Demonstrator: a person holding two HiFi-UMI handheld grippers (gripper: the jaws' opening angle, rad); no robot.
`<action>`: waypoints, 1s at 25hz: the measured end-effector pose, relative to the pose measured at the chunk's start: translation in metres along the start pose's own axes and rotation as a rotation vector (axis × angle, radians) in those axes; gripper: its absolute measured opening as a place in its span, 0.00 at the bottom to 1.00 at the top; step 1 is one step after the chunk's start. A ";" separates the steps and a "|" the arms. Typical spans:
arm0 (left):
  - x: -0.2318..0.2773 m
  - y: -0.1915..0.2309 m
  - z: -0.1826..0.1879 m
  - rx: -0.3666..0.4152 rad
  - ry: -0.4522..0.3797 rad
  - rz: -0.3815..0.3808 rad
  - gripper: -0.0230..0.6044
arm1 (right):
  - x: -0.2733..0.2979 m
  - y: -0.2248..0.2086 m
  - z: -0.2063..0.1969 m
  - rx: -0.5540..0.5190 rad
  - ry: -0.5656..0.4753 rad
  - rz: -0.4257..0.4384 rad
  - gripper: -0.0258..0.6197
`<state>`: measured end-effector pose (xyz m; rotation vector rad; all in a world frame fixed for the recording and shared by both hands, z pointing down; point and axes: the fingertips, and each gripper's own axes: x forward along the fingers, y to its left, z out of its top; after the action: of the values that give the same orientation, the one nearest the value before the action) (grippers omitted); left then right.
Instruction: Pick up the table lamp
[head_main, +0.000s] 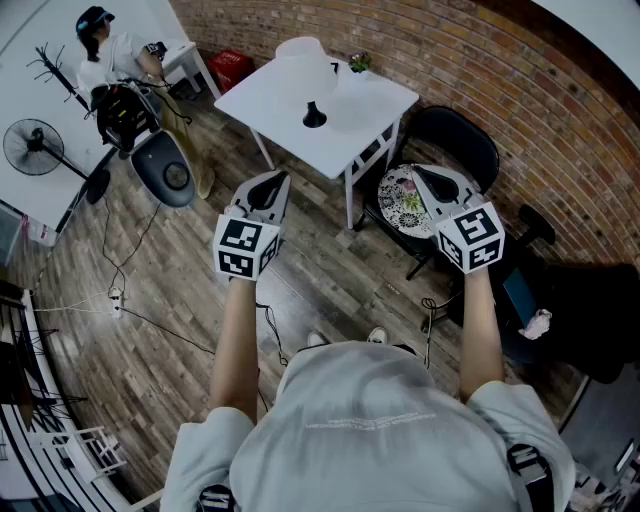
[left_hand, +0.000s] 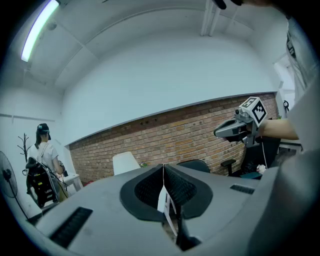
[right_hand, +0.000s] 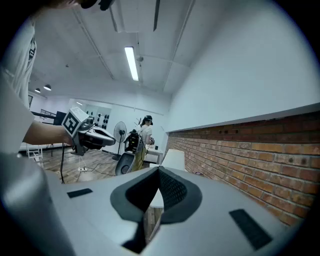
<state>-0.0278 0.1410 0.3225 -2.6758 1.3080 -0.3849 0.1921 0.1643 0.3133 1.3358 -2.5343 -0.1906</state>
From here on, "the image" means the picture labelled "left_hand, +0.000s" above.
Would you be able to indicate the purple flower potted plant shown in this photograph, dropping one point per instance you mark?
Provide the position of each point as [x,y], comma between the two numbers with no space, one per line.
[143,164]

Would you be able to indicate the person's white shirt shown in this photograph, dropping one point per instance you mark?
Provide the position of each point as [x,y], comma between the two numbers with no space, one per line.
[307,112]

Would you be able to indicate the white ceiling pipes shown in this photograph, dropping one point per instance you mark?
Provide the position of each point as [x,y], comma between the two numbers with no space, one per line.
[210,17]

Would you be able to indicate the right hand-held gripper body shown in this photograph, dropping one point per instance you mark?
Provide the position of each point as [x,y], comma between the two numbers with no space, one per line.
[250,112]

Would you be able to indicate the black head-mounted camera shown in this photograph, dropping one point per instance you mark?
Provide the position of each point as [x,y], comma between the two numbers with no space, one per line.
[220,3]

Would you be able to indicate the long ceiling light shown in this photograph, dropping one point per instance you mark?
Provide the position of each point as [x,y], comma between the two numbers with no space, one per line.
[37,30]

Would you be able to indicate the white shade table lamp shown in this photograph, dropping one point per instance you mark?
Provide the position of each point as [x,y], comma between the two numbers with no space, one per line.
[123,162]

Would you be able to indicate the black coat rack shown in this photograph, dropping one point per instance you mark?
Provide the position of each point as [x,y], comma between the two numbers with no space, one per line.
[23,146]

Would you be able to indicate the black standing fan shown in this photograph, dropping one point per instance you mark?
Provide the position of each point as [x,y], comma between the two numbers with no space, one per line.
[7,175]

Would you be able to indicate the small white side table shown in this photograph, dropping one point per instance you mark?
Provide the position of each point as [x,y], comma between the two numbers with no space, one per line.
[72,181]

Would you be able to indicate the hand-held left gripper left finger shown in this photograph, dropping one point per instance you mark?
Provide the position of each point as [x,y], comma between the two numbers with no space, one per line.
[140,197]

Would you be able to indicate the person's right forearm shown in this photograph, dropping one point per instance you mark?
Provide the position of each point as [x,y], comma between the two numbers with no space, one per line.
[277,128]

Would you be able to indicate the black office chair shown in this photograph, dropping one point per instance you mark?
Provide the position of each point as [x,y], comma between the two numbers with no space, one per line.
[195,166]
[260,155]

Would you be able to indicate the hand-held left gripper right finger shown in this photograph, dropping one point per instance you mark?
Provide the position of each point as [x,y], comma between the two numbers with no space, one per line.
[192,197]

